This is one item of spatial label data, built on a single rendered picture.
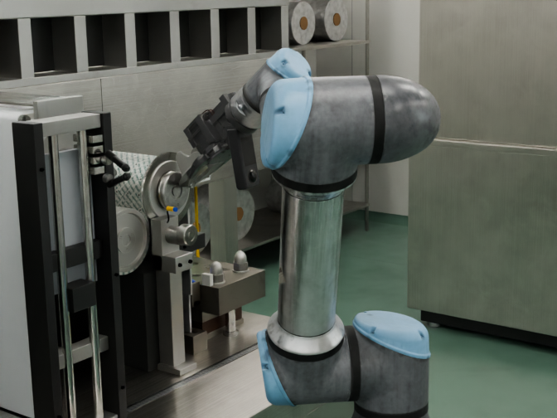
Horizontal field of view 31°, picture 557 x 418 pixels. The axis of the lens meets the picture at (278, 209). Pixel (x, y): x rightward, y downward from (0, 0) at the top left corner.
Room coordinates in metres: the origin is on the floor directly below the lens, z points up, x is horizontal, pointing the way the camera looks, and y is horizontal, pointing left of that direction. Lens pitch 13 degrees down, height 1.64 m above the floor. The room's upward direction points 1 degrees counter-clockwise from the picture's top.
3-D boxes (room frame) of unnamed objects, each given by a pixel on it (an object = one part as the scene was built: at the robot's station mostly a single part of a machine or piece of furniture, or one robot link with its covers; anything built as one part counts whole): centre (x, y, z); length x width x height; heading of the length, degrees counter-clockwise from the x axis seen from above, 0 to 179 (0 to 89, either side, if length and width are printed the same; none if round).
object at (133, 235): (1.86, 0.39, 1.17); 0.26 x 0.12 x 0.12; 54
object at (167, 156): (1.88, 0.21, 1.25); 0.15 x 0.01 x 0.15; 144
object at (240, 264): (2.07, 0.08, 1.05); 0.04 x 0.04 x 0.04
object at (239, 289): (2.13, 0.24, 1.00); 0.40 x 0.16 x 0.06; 54
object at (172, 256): (1.83, 0.20, 1.05); 0.06 x 0.05 x 0.31; 54
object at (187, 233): (1.81, 0.17, 1.18); 0.04 x 0.02 x 0.04; 144
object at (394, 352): (1.45, -0.16, 1.07); 0.13 x 0.12 x 0.14; 97
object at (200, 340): (2.01, 0.28, 0.92); 0.28 x 0.04 x 0.04; 54
